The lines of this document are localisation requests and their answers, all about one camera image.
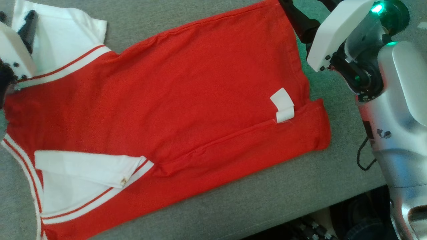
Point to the dark robot base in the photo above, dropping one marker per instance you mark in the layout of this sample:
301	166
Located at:
353	220

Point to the red white-sleeved jersey shirt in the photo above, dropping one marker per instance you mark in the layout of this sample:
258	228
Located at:
183	83

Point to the large grey sofa seat cushion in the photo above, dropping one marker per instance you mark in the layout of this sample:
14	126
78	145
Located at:
233	206

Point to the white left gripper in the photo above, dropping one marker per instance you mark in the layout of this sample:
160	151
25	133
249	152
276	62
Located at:
15	53

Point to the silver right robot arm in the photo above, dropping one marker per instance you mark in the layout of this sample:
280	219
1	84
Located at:
400	100

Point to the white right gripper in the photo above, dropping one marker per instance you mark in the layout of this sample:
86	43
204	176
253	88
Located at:
337	33

